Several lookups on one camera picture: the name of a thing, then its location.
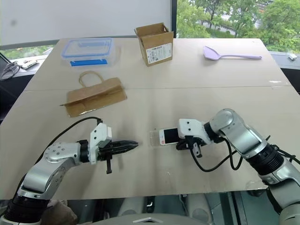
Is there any lilac plastic spatula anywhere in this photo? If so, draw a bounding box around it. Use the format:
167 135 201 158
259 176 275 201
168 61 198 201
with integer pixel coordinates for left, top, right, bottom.
202 45 263 61

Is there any silver robot torso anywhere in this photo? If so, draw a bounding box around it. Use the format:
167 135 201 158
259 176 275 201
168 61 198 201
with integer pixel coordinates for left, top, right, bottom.
100 194 213 225

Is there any white smartphone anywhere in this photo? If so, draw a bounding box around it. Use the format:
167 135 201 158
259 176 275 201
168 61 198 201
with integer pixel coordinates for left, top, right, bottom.
159 127 180 147

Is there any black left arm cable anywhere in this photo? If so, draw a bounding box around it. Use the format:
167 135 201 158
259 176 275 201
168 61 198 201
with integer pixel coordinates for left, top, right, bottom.
35 116 103 165

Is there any brown paper bag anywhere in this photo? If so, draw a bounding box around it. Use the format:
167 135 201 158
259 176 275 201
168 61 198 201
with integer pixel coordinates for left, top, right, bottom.
59 71 128 118

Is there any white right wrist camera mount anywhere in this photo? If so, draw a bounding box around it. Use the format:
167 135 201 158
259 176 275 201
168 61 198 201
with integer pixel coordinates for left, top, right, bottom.
177 119 213 146

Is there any clear plastic phone case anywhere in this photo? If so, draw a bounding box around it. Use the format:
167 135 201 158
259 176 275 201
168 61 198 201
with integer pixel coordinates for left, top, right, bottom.
150 129 165 148

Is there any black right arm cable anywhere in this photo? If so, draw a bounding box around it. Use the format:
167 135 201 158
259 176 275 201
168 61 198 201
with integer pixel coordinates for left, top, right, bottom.
190 135 244 173

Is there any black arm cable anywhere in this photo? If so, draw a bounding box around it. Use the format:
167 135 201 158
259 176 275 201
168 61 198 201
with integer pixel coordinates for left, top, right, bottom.
190 135 244 173
35 116 103 165

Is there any grey cable bundle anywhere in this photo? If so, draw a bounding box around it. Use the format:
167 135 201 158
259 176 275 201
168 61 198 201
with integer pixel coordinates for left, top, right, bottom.
0 61 21 81

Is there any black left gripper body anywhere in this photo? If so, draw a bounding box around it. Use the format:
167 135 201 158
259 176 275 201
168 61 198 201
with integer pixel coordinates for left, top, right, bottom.
97 140 114 175

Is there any open cardboard box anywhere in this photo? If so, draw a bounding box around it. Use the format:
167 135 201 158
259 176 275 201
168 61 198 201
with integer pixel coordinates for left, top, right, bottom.
134 22 175 67

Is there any clear blue-lidded plastic container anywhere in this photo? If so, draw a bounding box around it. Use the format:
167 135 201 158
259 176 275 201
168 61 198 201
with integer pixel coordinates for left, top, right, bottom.
61 37 113 68

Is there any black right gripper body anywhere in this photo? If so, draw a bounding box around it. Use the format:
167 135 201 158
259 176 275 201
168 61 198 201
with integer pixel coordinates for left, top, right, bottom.
184 135 203 158

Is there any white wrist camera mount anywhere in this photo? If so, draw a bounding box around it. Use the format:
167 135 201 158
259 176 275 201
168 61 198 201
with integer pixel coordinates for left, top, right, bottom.
89 123 113 165
177 119 213 146

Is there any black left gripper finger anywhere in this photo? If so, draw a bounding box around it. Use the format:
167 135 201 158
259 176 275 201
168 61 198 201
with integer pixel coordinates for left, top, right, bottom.
112 140 139 148
112 144 139 155

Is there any dark window pillar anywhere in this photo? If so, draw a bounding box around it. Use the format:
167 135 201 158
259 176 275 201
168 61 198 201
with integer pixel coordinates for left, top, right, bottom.
170 0 178 38

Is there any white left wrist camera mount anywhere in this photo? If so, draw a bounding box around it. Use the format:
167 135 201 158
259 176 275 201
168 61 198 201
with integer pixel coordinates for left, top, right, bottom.
89 123 113 165

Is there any white power strip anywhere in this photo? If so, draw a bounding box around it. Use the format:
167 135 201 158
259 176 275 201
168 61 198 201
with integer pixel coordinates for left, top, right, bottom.
19 60 38 69

